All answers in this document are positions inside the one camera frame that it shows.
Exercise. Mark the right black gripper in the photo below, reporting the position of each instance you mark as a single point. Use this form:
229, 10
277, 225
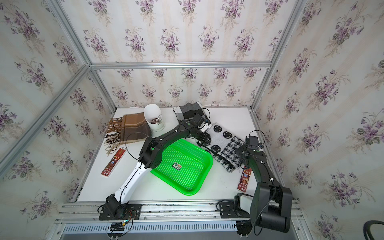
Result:
239, 149

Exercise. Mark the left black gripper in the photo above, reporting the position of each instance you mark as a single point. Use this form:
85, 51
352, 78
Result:
205, 138

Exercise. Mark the smiley houndstooth black white scarf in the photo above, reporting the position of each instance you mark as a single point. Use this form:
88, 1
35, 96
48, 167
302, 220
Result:
223, 147

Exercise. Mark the green plastic basket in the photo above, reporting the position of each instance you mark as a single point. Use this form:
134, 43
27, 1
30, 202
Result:
196, 164

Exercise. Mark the grey black checked scarf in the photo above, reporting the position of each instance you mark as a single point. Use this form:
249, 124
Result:
188, 111

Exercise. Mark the brown plaid fringed scarf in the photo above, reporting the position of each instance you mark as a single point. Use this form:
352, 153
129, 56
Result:
127, 129

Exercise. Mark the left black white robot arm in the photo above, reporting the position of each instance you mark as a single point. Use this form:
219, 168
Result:
151, 156

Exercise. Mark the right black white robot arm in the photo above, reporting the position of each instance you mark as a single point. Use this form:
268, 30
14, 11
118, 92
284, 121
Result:
271, 206

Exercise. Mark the small label in basket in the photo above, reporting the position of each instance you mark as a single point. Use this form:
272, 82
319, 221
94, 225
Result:
177, 166

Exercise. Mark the right red flat box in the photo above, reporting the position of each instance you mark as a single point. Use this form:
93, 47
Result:
244, 180

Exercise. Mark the red flat box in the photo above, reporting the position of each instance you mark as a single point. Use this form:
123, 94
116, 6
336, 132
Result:
244, 180
106, 172

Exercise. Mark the white mannequin head cup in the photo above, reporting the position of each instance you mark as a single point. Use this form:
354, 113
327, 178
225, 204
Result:
154, 117

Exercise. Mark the left red flat box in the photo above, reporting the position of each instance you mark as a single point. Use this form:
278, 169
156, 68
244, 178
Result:
106, 172

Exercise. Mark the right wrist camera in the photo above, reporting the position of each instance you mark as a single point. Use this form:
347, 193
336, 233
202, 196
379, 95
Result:
252, 142

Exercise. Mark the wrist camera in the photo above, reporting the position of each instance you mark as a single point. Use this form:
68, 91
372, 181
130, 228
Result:
252, 142
201, 121

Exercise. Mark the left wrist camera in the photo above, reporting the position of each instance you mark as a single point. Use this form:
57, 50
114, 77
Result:
201, 121

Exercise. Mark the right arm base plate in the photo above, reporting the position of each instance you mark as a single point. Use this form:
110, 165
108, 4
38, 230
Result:
228, 210

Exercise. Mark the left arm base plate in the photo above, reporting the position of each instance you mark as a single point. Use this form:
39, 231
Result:
123, 212

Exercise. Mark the small circuit board with wires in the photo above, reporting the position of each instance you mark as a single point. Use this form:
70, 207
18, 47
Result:
120, 229

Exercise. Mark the aluminium front rail frame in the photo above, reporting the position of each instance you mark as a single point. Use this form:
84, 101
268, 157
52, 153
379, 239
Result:
153, 217

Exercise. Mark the aluminium enclosure frame bars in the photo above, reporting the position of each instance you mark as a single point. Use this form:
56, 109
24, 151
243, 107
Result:
91, 68

